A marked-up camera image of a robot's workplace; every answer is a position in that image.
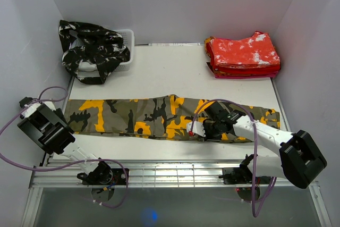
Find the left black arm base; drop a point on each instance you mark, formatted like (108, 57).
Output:
(119, 177)

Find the aluminium rail frame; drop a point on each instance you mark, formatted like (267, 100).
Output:
(146, 174)

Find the black white camouflage trousers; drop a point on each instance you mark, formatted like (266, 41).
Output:
(65, 27)

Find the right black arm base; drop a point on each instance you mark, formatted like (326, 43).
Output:
(240, 175)

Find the red folded trousers stack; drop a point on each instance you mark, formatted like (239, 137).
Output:
(243, 73)

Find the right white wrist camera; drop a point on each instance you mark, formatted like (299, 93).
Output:
(195, 128)

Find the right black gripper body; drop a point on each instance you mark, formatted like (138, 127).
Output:
(212, 131)

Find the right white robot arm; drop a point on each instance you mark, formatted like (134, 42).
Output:
(297, 157)

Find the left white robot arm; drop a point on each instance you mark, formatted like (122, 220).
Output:
(45, 125)

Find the white plastic basket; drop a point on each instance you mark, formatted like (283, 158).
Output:
(102, 50)

